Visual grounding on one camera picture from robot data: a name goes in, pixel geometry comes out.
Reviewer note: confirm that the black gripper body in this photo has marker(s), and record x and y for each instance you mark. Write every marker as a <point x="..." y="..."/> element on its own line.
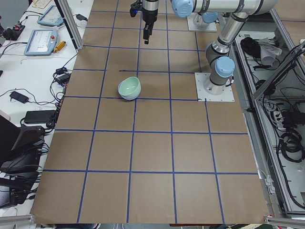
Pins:
<point x="149" y="15"/>

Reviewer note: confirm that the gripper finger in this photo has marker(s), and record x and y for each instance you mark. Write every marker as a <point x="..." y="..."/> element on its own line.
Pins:
<point x="146" y="34"/>

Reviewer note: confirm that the green bowl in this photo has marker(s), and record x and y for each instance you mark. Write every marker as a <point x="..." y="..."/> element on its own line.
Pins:
<point x="129" y="87"/>

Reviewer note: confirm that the gold cylinder tool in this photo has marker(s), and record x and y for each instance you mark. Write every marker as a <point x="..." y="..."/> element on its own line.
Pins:
<point x="59" y="46"/>

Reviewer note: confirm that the teach pendant far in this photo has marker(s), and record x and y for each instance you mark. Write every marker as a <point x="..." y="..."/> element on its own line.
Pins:
<point x="51" y="17"/>

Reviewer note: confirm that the teach pendant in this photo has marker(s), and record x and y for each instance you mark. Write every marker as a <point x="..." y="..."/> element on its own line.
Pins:
<point x="51" y="17"/>
<point x="41" y="42"/>

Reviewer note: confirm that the teach pendant near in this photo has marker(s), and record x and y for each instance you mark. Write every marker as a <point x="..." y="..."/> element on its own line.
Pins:
<point x="41" y="42"/>

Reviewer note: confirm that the black power brick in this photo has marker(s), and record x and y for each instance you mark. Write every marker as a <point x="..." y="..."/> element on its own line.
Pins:
<point x="38" y="116"/>

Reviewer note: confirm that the black smartphone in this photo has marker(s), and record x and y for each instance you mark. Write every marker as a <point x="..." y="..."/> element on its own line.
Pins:
<point x="19" y="97"/>

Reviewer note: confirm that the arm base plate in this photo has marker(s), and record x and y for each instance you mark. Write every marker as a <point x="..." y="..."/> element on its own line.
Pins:
<point x="191" y="26"/>
<point x="208" y="92"/>

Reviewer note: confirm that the aluminium frame post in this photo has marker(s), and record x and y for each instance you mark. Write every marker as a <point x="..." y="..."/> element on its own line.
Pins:
<point x="66" y="14"/>

